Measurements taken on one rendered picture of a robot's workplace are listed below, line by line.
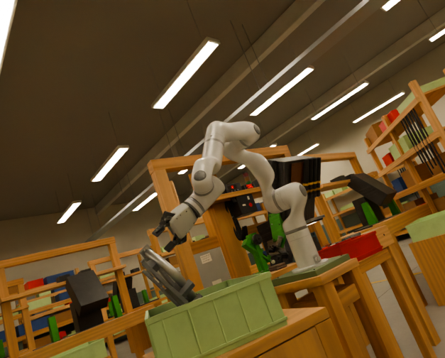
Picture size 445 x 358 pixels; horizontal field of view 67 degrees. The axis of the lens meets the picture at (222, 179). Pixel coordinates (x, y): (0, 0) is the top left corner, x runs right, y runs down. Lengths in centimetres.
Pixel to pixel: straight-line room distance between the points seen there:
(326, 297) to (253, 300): 52
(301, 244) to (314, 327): 59
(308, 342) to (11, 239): 1136
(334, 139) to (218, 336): 1147
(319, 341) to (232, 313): 30
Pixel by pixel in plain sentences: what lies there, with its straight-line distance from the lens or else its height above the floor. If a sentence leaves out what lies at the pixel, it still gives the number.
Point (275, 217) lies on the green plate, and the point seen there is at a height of 124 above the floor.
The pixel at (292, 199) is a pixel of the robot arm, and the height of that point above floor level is 122.
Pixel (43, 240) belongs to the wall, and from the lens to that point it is 1225.
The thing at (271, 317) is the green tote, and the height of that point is 83.
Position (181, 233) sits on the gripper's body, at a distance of 124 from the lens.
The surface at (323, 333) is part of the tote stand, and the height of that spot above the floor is 72.
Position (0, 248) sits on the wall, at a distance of 1202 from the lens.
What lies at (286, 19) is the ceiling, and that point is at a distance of 628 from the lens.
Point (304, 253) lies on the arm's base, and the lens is 171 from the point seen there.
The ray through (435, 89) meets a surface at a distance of 477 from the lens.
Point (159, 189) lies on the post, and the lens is 250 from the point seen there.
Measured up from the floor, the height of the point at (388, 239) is 80.
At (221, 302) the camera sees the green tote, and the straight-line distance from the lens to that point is 110.
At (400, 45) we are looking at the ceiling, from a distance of 960.
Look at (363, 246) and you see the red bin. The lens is 214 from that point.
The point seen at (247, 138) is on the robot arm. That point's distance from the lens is 156.
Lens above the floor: 102
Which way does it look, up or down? 14 degrees up
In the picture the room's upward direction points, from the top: 20 degrees counter-clockwise
